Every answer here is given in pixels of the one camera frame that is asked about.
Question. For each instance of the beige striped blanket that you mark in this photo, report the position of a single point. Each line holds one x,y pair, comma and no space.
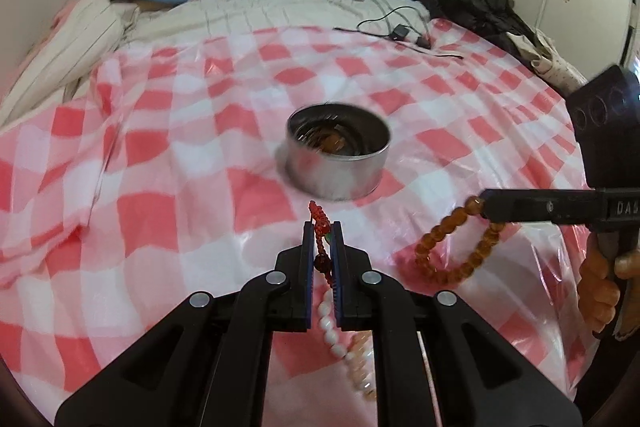
225,14

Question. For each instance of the small black plug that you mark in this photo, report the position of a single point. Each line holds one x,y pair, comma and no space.
424,41

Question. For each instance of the pink checked plastic sheet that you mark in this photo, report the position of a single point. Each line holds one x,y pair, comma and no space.
175,207

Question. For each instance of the round metal tin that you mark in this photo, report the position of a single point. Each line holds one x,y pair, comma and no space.
320,177

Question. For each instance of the person's right hand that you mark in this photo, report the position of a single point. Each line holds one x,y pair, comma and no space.
597,292

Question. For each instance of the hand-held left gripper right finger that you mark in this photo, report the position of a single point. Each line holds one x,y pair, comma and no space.
338,272

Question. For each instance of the white patterned cloth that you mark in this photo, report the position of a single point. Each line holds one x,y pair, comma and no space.
550,62

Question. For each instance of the black power adapter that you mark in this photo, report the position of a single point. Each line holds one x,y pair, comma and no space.
399,32

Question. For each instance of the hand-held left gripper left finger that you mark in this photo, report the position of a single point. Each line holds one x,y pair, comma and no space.
307,267

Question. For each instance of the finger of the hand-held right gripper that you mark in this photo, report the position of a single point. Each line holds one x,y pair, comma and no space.
540,206

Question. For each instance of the black jacket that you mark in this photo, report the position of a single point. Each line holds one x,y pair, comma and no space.
480,12

